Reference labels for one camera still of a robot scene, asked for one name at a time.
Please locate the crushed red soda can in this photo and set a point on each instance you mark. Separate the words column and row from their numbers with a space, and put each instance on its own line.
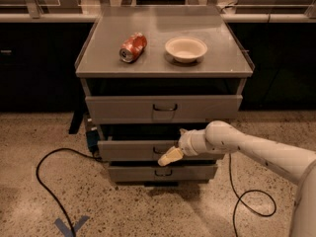
column 132, row 48

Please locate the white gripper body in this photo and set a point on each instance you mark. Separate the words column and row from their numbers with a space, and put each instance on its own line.
column 186, row 144

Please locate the grey top drawer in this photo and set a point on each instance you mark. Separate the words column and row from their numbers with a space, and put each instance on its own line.
column 165, row 109

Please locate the grey drawer cabinet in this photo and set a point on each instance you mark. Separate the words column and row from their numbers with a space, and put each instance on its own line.
column 223, row 70

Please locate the white paper bowl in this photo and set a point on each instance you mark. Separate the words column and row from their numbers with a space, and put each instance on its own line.
column 186, row 49

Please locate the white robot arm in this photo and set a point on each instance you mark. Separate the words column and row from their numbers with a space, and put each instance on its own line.
column 295, row 164

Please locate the grey drawer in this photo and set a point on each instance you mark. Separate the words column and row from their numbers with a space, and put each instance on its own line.
column 134, row 150
column 165, row 109
column 123, row 174

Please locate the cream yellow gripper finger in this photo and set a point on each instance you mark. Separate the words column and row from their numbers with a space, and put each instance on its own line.
column 174, row 154

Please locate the grey bottom drawer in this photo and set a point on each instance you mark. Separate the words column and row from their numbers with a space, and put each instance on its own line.
column 123, row 174

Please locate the dark counter with white rail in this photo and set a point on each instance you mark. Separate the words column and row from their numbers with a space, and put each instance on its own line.
column 39, row 61

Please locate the blue power adapter box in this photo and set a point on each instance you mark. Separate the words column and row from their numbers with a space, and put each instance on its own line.
column 92, row 138

